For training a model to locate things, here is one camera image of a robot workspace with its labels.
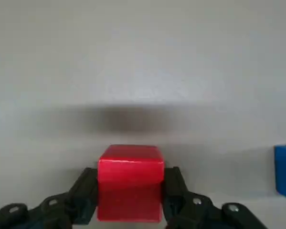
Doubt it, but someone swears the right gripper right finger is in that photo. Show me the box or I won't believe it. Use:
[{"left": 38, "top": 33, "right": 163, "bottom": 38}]
[{"left": 160, "top": 166, "right": 270, "bottom": 229}]

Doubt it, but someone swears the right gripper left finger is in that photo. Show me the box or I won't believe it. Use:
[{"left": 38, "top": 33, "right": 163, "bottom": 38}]
[{"left": 0, "top": 167, "right": 99, "bottom": 229}]

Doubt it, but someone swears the red block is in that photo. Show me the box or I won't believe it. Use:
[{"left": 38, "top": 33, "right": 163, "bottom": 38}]
[{"left": 96, "top": 144, "right": 165, "bottom": 222}]

